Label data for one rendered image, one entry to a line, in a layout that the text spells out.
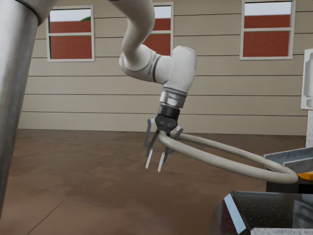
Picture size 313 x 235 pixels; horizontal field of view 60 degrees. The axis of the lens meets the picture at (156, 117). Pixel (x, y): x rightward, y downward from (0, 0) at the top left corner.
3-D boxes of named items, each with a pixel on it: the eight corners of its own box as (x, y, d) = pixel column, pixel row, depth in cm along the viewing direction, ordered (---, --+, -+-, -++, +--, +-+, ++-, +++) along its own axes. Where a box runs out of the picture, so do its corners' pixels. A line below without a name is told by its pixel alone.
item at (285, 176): (242, 154, 128) (244, 148, 127) (333, 196, 80) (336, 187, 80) (144, 130, 114) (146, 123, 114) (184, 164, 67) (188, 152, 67)
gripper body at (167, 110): (159, 102, 93) (152, 128, 93) (183, 109, 93) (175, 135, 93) (159, 102, 100) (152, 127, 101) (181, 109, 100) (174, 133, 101)
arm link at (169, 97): (188, 93, 92) (184, 110, 92) (186, 94, 101) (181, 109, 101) (162, 86, 92) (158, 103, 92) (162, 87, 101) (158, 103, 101)
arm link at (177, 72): (193, 95, 99) (160, 87, 104) (205, 54, 98) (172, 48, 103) (184, 91, 89) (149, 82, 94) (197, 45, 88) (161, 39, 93)
